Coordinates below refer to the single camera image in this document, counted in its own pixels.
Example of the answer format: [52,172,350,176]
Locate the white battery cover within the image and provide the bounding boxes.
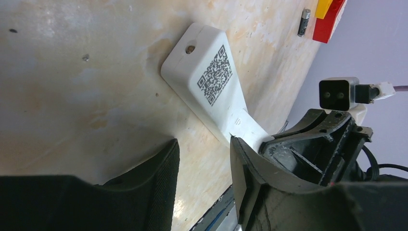
[229,109,275,153]

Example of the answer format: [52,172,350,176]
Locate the white remote control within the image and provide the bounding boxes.
[160,23,249,146]

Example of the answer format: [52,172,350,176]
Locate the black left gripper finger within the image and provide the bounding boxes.
[0,139,180,231]

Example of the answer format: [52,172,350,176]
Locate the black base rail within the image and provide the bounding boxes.
[190,185,239,231]

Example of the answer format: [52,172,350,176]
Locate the red toy window block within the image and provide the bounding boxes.
[312,0,347,43]

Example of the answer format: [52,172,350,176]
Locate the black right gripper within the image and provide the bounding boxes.
[230,109,408,231]

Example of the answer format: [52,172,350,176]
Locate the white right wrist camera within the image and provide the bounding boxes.
[319,77,367,126]

